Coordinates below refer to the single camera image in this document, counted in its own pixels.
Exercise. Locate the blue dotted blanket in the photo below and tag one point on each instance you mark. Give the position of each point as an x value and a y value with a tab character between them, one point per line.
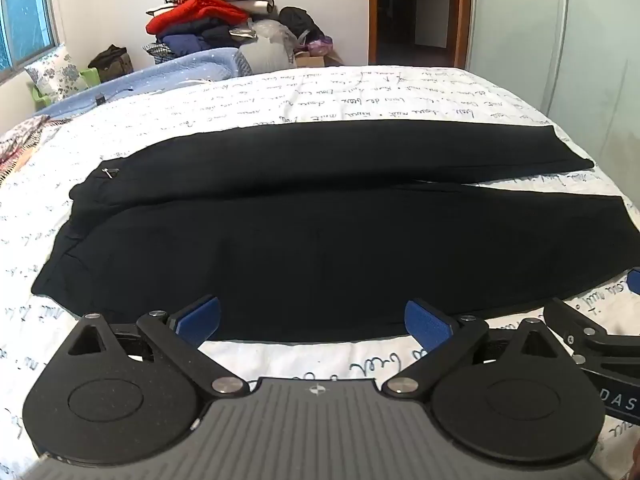
165	72

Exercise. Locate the black pants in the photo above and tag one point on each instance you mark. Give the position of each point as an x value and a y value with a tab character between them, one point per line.
320	240

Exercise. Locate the black backpack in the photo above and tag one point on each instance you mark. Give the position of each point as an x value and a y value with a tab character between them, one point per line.
299	22

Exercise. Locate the floral pillow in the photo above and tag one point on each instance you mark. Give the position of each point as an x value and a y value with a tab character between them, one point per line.
52	72

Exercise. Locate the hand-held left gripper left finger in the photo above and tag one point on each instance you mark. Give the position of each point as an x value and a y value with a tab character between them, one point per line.
202	314

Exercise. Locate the patterned cloth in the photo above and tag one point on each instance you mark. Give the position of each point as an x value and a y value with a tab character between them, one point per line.
22	142

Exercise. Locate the small black object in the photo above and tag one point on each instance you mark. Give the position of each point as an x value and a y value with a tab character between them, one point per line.
100	98

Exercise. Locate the brown bag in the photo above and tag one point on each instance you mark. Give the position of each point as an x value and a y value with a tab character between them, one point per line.
111	62

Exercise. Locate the pile of clothes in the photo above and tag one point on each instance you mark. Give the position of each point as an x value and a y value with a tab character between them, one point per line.
205	10

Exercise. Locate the green plastic chair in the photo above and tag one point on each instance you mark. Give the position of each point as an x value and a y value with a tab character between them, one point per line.
91	76

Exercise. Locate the cardboard box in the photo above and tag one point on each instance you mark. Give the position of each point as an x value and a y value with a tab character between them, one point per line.
315	59

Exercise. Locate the purple plastic bag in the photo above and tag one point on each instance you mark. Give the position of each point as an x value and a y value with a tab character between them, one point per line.
320	45

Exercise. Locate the window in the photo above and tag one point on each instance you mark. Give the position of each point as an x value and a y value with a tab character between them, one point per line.
25	15

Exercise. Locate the white sliding wardrobe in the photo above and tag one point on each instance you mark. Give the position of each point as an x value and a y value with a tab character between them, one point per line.
550	35

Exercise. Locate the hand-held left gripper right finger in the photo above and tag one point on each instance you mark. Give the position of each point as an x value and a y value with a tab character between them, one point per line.
425	319

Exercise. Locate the clear plastic bag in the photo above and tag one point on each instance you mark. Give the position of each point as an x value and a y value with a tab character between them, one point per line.
267	47

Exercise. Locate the wooden door frame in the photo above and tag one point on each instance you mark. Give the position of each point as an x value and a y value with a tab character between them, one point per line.
462	10

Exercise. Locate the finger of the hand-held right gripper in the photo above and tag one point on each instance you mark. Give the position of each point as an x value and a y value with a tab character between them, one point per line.
575	319
635	283

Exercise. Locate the white script-printed bedsheet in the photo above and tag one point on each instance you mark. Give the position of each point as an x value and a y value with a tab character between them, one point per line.
320	95

